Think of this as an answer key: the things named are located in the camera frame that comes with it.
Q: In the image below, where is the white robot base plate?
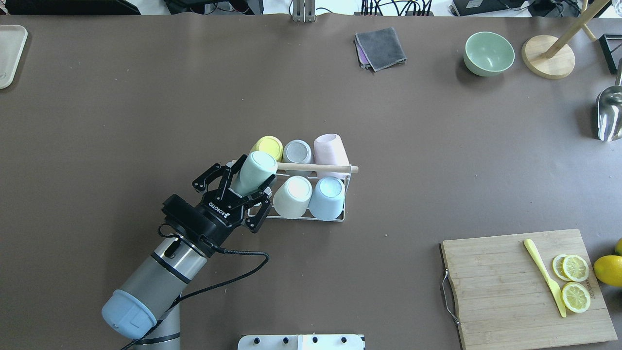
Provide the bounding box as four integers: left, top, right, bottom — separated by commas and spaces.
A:
237, 333, 366, 350

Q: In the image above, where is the cream plastic tray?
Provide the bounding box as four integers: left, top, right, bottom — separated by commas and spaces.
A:
0, 25, 28, 89

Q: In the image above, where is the green plastic cup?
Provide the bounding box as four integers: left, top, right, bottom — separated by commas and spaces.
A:
231, 151, 277, 196

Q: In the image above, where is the grey folded cloth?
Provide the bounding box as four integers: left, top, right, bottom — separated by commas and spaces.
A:
355, 27, 407, 72

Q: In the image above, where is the bamboo cutting board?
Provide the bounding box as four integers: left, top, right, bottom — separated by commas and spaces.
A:
441, 229, 618, 350

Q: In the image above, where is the grey plastic cup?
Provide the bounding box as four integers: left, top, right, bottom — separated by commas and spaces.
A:
283, 140, 313, 164

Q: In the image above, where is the light blue plastic cup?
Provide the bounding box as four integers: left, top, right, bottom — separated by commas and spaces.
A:
308, 176, 345, 221

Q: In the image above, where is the pink plastic cup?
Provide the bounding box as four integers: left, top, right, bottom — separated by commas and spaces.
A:
313, 133, 350, 166

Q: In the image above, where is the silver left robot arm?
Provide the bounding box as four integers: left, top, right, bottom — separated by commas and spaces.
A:
102, 155, 277, 350

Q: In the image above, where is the lemon slice left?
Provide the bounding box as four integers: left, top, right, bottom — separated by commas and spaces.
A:
552, 254, 589, 283

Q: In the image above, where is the yellow plastic knife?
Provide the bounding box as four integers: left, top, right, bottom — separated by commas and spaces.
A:
523, 238, 567, 317

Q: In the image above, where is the aluminium frame post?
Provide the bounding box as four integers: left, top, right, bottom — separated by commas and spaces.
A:
291, 0, 317, 22

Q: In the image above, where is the green ceramic bowl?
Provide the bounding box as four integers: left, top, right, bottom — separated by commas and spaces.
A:
464, 32, 515, 77

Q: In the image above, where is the yellow lemon upper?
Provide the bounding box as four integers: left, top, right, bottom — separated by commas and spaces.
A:
593, 255, 622, 288

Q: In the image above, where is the yellow plastic cup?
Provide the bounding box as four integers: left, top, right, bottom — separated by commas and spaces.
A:
250, 135, 284, 162

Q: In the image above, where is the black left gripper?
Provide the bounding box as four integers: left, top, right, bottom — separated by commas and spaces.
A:
162, 163, 273, 258

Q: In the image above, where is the wooden mug tree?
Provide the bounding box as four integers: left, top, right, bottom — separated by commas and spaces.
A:
521, 0, 611, 80

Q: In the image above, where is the white wire cup rack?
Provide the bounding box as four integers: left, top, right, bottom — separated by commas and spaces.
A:
231, 159, 359, 222

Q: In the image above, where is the lemon slice right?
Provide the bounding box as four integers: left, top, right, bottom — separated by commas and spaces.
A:
561, 282, 591, 313

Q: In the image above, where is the metal scoop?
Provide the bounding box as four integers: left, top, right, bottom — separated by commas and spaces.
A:
597, 60, 622, 142

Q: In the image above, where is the lemon slice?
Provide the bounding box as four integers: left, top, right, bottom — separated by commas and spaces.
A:
552, 254, 589, 283
561, 282, 591, 313

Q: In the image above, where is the white plastic cup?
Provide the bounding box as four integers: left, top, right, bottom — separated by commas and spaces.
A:
273, 175, 313, 219

